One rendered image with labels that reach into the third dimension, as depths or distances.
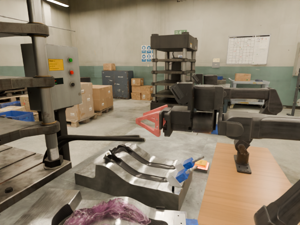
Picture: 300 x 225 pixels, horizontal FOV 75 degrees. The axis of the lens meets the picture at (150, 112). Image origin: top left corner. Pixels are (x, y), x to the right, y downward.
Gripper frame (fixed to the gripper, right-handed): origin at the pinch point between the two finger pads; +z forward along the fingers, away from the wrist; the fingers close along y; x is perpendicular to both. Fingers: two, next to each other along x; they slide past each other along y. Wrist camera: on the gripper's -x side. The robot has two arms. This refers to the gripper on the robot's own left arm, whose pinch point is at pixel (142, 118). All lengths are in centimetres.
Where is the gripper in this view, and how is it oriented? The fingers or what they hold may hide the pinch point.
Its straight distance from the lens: 57.2
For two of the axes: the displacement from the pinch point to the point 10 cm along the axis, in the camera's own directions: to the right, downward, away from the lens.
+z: -9.5, -0.6, 2.9
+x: 0.1, 9.7, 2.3
